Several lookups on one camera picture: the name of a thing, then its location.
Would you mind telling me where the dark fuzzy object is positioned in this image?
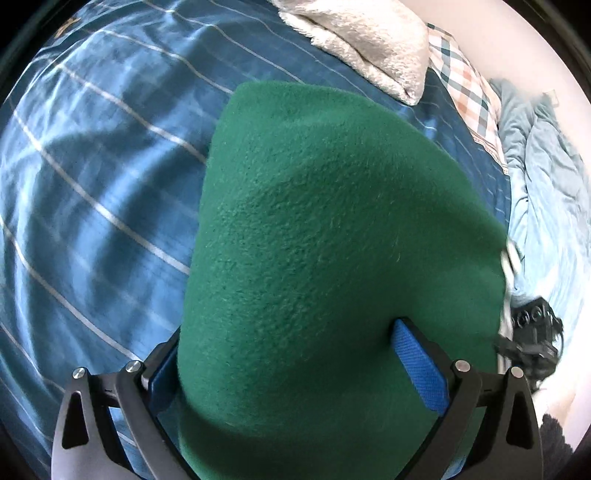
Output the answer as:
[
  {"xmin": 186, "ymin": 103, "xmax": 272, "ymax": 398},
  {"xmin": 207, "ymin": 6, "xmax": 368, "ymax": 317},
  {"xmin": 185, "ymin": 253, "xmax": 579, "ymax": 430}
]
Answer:
[{"xmin": 539, "ymin": 412, "xmax": 575, "ymax": 464}]

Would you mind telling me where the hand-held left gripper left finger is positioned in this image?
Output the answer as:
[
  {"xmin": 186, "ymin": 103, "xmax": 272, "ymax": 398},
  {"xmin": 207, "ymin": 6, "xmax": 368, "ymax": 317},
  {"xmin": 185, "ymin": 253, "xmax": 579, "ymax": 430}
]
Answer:
[{"xmin": 51, "ymin": 325, "xmax": 195, "ymax": 480}]

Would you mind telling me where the green jacket with cream sleeves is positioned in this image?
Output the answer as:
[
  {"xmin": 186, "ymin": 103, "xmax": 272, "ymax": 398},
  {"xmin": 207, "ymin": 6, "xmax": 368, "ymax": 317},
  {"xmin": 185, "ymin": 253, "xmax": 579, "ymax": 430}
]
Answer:
[{"xmin": 175, "ymin": 80, "xmax": 520, "ymax": 480}]

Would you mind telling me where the white fluffy garment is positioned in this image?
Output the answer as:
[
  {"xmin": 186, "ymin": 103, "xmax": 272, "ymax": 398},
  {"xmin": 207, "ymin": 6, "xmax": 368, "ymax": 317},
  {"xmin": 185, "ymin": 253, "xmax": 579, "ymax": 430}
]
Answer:
[{"xmin": 271, "ymin": 0, "xmax": 431, "ymax": 107}]

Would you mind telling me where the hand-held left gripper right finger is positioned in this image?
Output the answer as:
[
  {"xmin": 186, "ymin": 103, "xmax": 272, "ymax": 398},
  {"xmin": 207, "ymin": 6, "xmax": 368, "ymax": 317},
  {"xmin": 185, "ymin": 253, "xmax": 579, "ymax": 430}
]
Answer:
[{"xmin": 392, "ymin": 318, "xmax": 542, "ymax": 480}]

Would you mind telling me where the blue striped duvet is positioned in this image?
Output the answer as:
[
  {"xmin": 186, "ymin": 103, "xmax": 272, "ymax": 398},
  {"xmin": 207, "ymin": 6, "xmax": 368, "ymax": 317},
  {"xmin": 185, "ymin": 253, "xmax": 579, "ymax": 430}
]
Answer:
[{"xmin": 0, "ymin": 0, "xmax": 514, "ymax": 480}]

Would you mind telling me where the light blue blanket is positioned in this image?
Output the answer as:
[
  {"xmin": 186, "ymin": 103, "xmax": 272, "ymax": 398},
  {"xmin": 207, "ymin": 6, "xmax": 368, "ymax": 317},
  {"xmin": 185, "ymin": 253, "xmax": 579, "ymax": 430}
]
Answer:
[{"xmin": 488, "ymin": 78, "xmax": 591, "ymax": 402}]

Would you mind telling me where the plaid pillow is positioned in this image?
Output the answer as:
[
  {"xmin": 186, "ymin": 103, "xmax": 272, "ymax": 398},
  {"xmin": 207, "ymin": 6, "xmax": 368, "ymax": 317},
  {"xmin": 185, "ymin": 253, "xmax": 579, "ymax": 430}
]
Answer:
[{"xmin": 426, "ymin": 22, "xmax": 509, "ymax": 175}]

